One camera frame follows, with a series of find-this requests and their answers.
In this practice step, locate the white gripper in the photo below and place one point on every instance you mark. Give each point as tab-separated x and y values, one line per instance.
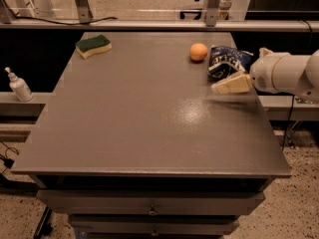
264	72

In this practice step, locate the blue chip bag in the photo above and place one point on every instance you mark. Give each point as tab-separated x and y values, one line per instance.
225	61

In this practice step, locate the orange fruit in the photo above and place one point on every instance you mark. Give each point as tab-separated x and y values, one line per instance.
198	52

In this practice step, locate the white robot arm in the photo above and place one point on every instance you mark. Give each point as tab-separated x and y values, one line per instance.
301	74

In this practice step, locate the grey drawer cabinet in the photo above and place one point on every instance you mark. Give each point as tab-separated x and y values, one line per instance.
139	126

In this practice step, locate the green and yellow sponge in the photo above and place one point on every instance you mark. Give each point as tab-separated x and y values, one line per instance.
93	46

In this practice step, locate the upper drawer knob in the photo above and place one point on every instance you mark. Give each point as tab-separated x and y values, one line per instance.
152	211

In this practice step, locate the drawer knob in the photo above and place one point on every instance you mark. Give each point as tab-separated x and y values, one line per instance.
154	234
152	211

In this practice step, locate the lower drawer knob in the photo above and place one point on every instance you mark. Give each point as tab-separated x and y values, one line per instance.
154	234

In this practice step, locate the white pump bottle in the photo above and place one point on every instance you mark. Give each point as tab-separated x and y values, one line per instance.
19	87

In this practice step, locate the metal frame bracket right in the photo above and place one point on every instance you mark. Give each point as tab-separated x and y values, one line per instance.
211	15

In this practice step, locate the metal frame bracket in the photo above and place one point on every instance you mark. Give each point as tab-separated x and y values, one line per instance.
211	15
84	11

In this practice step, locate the metal frame bracket left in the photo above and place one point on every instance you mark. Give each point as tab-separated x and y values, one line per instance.
84	11

